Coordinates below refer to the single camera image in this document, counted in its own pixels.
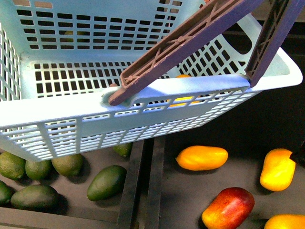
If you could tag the yellow lemon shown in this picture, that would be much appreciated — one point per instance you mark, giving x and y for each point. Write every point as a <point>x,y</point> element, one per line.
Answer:
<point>185,99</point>

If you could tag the light blue plastic basket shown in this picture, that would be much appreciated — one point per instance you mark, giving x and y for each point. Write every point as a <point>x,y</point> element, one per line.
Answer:
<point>39,30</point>

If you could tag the brown basket handle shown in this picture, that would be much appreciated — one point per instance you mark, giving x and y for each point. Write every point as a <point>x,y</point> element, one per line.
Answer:
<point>207,23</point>

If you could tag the red yellow mango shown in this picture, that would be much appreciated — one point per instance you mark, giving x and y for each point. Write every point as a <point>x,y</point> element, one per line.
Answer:
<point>229,209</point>

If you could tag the green lime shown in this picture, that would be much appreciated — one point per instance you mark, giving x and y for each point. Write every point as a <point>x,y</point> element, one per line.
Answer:
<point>68,166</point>
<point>38,170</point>
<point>12,166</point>
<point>6,193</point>
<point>123,150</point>

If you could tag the green avocado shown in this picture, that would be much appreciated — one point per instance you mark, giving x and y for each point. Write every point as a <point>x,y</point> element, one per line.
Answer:
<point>35,197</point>
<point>107,183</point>

